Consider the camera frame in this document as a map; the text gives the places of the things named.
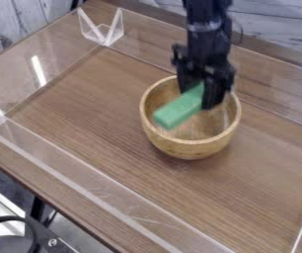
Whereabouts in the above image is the black metal base plate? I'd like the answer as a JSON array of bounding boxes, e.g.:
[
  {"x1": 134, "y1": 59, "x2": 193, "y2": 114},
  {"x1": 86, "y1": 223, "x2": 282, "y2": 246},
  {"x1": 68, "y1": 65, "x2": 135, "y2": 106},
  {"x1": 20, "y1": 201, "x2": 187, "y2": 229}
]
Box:
[{"x1": 0, "y1": 215, "x2": 82, "y2": 253}]

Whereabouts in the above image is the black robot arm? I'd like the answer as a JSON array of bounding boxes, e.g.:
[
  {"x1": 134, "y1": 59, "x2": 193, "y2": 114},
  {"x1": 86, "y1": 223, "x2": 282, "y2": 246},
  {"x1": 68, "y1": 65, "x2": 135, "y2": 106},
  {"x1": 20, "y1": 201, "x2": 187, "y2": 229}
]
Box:
[{"x1": 171, "y1": 0, "x2": 237, "y2": 110}]

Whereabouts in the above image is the green rectangular block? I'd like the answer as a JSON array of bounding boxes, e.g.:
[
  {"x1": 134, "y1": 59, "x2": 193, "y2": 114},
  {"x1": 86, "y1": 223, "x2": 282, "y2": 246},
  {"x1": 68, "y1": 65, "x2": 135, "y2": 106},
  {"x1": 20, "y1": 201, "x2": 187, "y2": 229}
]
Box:
[{"x1": 153, "y1": 83, "x2": 205, "y2": 130}]

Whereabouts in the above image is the clear acrylic corner bracket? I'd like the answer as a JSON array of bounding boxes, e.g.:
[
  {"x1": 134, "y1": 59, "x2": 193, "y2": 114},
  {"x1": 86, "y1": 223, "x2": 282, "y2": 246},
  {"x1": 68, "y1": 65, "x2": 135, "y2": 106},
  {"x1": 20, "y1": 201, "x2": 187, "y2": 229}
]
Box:
[{"x1": 78, "y1": 8, "x2": 124, "y2": 46}]

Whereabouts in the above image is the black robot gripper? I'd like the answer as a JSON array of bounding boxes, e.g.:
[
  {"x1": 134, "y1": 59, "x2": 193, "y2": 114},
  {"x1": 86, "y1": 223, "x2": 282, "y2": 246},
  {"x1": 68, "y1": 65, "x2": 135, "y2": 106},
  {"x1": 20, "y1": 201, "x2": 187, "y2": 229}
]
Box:
[{"x1": 171, "y1": 19, "x2": 235, "y2": 110}]

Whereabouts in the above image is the clear acrylic tray wall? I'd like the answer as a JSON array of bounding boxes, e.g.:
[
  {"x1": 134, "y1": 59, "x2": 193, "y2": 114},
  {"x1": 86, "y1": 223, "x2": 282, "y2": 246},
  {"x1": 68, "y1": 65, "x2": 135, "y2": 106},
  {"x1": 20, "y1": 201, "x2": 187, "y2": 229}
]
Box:
[{"x1": 0, "y1": 0, "x2": 302, "y2": 253}]

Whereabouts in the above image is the black table leg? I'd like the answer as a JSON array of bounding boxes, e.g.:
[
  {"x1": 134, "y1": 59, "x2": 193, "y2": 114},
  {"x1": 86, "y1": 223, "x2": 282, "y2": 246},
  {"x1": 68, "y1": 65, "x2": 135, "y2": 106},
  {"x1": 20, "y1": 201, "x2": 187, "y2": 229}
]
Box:
[{"x1": 31, "y1": 197, "x2": 46, "y2": 221}]

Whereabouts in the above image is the light wooden bowl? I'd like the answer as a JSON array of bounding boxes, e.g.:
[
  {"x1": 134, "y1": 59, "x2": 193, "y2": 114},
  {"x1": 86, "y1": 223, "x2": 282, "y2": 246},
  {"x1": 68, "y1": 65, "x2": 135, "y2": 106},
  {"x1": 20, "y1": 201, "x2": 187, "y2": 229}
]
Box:
[{"x1": 141, "y1": 75, "x2": 242, "y2": 160}]

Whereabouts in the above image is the black cable loop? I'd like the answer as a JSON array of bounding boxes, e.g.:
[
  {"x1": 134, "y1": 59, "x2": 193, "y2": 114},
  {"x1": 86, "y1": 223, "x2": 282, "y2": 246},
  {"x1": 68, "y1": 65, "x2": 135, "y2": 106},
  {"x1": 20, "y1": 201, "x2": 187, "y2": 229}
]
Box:
[{"x1": 0, "y1": 215, "x2": 43, "y2": 253}]

